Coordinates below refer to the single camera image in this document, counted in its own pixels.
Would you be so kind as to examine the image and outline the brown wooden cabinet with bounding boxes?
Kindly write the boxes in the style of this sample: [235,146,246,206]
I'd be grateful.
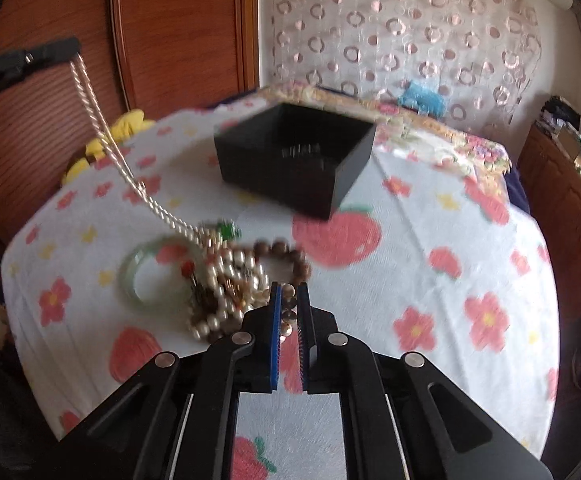
[517,122,581,397]

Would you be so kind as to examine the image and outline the blue bubble wrap bag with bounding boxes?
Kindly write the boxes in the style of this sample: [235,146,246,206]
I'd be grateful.
[401,79,447,115]

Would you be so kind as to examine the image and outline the black square box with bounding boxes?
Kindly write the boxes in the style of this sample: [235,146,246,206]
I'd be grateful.
[213,102,377,220]

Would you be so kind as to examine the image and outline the brown wooden wardrobe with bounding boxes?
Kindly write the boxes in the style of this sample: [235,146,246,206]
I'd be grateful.
[0,0,262,251]

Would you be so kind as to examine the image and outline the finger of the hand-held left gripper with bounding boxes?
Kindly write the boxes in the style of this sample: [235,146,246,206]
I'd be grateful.
[0,37,82,84]

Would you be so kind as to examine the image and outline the white pearl necklace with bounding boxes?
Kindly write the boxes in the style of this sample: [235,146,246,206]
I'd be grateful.
[187,247,293,343]

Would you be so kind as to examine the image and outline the brown wooden bead bracelet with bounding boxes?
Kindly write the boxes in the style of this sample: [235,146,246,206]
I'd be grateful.
[190,241,313,333]

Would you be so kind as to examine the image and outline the dark blue bed sheet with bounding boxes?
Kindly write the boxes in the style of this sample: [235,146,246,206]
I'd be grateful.
[506,162,530,213]

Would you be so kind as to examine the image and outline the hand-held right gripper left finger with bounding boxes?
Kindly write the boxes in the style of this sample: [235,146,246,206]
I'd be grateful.
[56,282,284,480]

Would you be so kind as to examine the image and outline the yellow plush toy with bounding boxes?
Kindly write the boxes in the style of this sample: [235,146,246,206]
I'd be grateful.
[62,108,157,184]

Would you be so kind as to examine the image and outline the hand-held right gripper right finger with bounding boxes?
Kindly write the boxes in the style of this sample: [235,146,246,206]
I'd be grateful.
[297,283,556,480]

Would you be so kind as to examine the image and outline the green jade bangle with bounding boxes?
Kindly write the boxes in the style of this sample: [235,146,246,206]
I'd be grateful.
[120,237,206,314]

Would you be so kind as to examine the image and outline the strawberry flower print cloth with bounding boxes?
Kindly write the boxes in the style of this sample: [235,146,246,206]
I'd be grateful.
[0,94,565,480]

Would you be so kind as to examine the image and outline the circle pattern curtain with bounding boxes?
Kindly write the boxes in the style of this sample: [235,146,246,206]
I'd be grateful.
[258,0,542,137]

